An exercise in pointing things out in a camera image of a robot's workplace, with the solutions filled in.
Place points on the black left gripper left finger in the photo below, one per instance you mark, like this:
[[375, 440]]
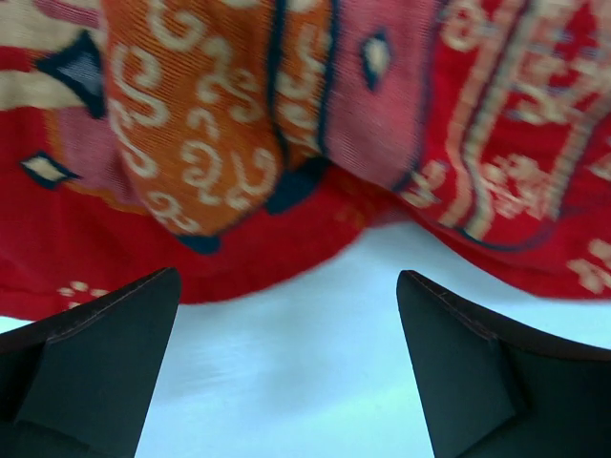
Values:
[[79, 383]]

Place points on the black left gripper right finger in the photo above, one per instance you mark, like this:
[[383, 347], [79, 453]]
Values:
[[491, 386]]

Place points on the red printed pillowcase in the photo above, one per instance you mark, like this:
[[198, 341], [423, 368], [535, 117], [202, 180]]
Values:
[[243, 142]]

